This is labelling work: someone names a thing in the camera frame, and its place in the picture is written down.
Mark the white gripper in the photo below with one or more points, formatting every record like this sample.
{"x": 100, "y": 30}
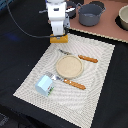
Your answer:
{"x": 58, "y": 26}

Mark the small grey saucepan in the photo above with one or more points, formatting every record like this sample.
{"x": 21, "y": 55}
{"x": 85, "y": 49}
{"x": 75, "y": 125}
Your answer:
{"x": 71, "y": 9}

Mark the white woven placemat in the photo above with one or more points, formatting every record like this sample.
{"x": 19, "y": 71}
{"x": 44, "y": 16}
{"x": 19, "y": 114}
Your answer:
{"x": 72, "y": 104}

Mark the brown wooden board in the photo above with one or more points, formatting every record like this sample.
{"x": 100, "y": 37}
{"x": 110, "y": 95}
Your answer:
{"x": 107, "y": 26}

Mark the light blue milk carton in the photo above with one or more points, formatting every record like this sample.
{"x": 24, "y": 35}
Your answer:
{"x": 44, "y": 85}

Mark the fork with wooden handle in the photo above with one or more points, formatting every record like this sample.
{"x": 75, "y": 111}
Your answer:
{"x": 74, "y": 84}

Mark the beige bowl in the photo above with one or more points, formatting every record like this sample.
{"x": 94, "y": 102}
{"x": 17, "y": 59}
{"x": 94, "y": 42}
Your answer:
{"x": 123, "y": 14}

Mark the large grey pot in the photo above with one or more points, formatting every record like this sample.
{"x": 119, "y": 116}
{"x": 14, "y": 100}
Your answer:
{"x": 89, "y": 14}

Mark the knife with wooden handle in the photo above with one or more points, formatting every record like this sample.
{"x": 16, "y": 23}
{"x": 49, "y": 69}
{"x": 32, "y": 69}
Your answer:
{"x": 80, "y": 56}

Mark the round beige plate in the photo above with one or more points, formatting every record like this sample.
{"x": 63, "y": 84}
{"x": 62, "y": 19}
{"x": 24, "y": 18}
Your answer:
{"x": 69, "y": 66}

